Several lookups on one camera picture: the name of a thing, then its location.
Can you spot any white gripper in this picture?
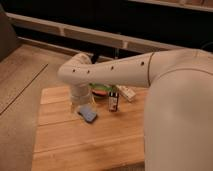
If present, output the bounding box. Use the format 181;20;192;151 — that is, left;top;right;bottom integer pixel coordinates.
70;84;91;112

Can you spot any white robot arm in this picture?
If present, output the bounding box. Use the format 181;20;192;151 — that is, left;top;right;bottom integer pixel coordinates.
58;48;213;171

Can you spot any green ceramic bowl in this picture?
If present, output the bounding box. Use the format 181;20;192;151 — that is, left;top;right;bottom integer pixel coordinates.
90;84;116;98

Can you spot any small dark bottle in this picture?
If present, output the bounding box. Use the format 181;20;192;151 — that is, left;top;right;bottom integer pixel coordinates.
108;92;119;112

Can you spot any white rectangular box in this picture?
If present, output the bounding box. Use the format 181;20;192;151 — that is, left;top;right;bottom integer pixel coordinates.
117;85;136;102

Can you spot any wooden cutting board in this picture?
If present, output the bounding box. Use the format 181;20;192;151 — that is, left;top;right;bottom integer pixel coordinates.
32;86;147;171

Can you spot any grey cabinet corner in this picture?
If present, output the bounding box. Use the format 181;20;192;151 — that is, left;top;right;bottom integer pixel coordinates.
0;4;21;62

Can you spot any long grey rail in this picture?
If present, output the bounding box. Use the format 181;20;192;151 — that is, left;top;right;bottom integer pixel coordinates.
6;13;181;53

